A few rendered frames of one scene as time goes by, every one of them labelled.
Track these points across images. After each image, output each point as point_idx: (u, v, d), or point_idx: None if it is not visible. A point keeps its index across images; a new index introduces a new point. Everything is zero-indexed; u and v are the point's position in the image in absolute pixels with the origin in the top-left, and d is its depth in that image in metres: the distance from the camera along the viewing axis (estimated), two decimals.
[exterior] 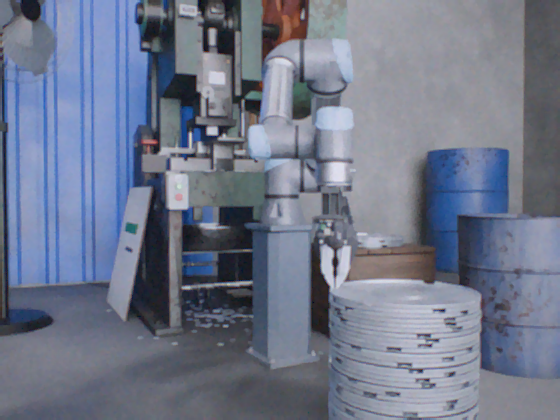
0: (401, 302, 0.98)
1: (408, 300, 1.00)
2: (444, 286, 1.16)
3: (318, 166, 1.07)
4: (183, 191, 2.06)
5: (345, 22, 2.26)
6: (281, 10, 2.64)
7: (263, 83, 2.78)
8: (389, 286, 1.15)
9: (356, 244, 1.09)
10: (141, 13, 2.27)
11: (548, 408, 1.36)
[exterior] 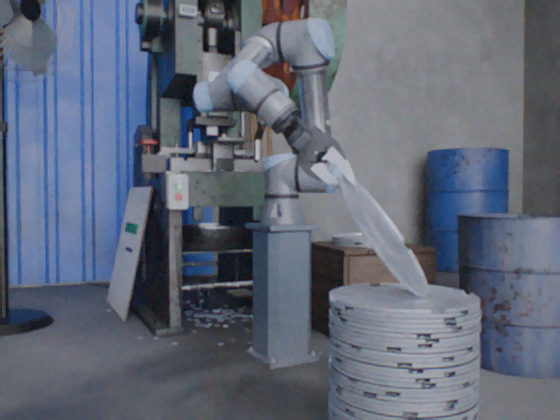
0: (375, 240, 0.99)
1: (381, 244, 1.01)
2: (412, 258, 1.18)
3: None
4: (183, 191, 2.06)
5: (345, 22, 2.26)
6: (297, 12, 2.48)
7: (262, 7, 2.78)
8: (379, 218, 1.15)
9: (306, 171, 1.13)
10: (141, 13, 2.27)
11: (548, 408, 1.36)
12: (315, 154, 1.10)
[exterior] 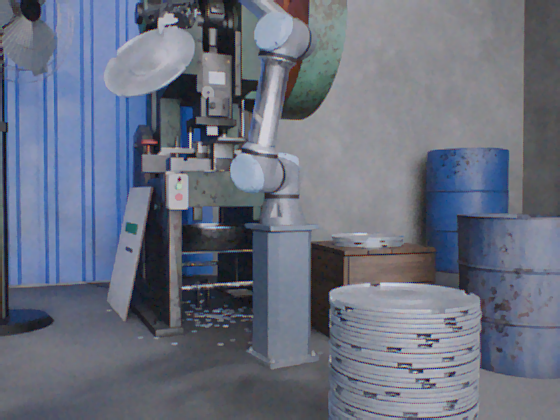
0: (121, 66, 1.60)
1: (127, 67, 1.59)
2: (179, 75, 1.50)
3: None
4: (183, 191, 2.06)
5: (345, 22, 2.26)
6: None
7: None
8: (175, 50, 1.57)
9: None
10: (141, 13, 2.27)
11: (548, 408, 1.36)
12: None
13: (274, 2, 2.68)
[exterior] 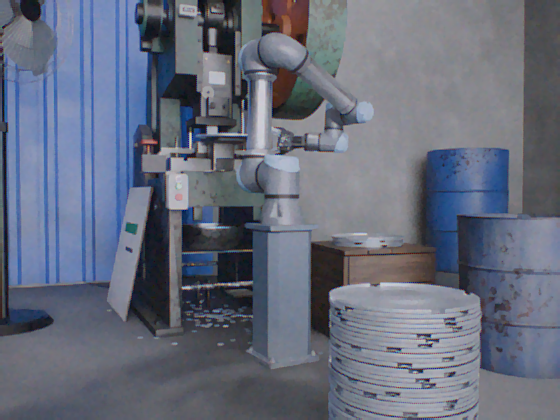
0: None
1: None
2: (203, 135, 2.11)
3: (316, 134, 2.08)
4: (183, 191, 2.06)
5: (345, 22, 2.26)
6: (290, 3, 2.54)
7: None
8: None
9: (282, 154, 2.16)
10: (141, 13, 2.27)
11: (548, 408, 1.36)
12: None
13: None
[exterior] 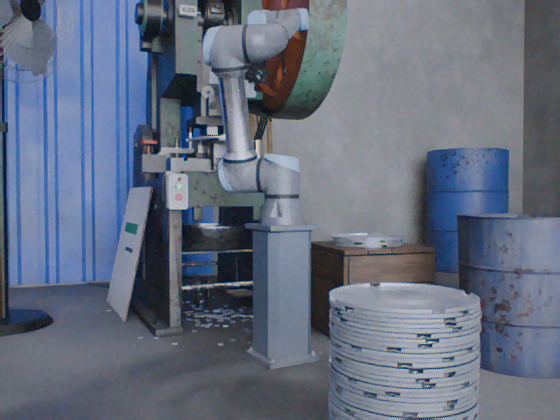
0: None
1: None
2: None
3: None
4: (183, 191, 2.06)
5: (345, 22, 2.26)
6: (286, 61, 2.60)
7: None
8: None
9: (254, 82, 2.19)
10: (141, 13, 2.27)
11: (548, 408, 1.36)
12: None
13: None
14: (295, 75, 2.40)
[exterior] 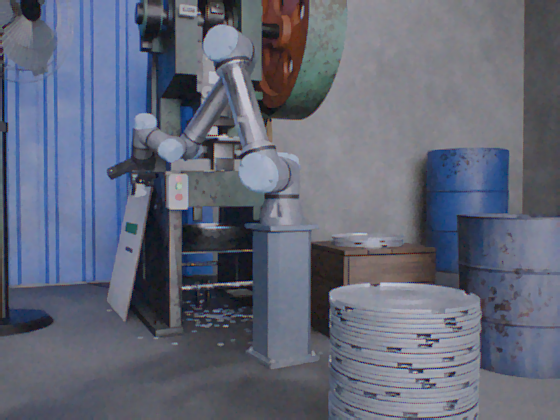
0: None
1: None
2: None
3: (150, 150, 1.88)
4: (183, 191, 2.06)
5: (345, 22, 2.26)
6: (275, 52, 2.71)
7: None
8: None
9: None
10: (141, 14, 2.27)
11: (548, 408, 1.36)
12: (129, 178, 1.97)
13: (301, 41, 2.42)
14: (265, 96, 2.71)
